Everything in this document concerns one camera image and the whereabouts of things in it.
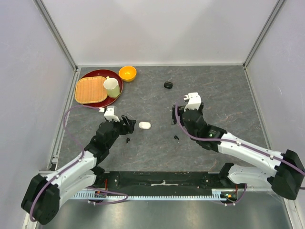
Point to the white earbud charging case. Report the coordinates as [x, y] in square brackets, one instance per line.
[144, 125]

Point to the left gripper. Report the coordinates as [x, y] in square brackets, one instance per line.
[128, 128]

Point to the orange bowl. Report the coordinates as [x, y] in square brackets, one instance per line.
[128, 73]

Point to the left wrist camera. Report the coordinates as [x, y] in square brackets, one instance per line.
[109, 114]

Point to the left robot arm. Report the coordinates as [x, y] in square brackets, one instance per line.
[46, 194]

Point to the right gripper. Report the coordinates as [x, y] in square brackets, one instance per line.
[174, 115]

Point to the pale green cup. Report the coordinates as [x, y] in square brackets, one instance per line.
[112, 87]

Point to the woven bamboo mat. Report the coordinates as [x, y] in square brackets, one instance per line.
[90, 90]

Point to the slotted cable duct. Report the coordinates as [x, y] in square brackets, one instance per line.
[198, 194]

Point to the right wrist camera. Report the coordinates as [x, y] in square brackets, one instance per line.
[193, 101]

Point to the black earbud charging case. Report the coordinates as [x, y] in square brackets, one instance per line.
[168, 85]

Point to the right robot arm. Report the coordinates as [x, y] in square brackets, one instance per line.
[282, 172]

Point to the red round tray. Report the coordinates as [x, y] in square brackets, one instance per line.
[104, 73]

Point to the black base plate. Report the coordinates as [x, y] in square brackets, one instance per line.
[120, 179]

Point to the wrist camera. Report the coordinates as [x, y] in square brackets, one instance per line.
[109, 114]
[193, 101]

